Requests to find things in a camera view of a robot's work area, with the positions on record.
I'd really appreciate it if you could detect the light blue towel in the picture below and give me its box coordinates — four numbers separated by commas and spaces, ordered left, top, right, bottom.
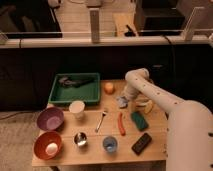
116, 96, 128, 108

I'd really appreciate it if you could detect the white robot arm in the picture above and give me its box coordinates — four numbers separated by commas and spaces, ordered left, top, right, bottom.
123, 68, 213, 171

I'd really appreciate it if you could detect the purple bowl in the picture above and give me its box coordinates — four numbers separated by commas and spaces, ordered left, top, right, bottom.
37, 107, 64, 131

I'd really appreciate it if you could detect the red bowl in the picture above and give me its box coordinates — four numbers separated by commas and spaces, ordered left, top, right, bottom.
34, 131, 62, 160

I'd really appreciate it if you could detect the yellow banana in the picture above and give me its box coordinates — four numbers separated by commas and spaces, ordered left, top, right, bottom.
136, 100, 154, 114

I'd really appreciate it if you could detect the orange fruit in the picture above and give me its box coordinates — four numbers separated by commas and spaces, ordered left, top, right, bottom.
104, 82, 115, 94

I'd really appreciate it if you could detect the green sponge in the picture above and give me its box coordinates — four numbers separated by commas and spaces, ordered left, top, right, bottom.
131, 111, 148, 131

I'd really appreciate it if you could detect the blue glass cup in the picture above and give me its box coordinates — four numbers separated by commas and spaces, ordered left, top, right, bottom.
102, 136, 118, 153

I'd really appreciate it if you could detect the black remote block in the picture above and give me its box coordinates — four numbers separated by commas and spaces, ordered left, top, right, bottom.
131, 133, 152, 155

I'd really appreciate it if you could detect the white paper cup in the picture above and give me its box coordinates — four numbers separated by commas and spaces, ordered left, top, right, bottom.
69, 100, 85, 120

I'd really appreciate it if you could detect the dark tool in tray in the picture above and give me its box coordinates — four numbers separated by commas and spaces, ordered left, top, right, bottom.
58, 77, 93, 88

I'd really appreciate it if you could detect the black object on far table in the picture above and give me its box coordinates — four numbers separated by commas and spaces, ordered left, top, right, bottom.
124, 25, 136, 37

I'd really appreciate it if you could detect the green plastic tray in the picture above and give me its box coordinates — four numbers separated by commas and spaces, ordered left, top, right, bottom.
48, 73, 101, 105

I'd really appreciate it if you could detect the small metal cup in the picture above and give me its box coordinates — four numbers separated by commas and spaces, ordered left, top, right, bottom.
74, 132, 87, 147

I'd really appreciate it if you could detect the white egg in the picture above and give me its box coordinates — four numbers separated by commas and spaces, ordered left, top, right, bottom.
46, 143, 58, 155

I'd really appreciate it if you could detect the wooden post right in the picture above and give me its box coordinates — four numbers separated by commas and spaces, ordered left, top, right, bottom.
181, 7, 205, 41

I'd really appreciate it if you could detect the wooden post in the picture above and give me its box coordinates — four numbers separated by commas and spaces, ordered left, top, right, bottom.
90, 8, 100, 43
181, 7, 205, 41

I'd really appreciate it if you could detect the wooden post left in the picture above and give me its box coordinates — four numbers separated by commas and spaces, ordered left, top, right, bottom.
90, 8, 100, 43

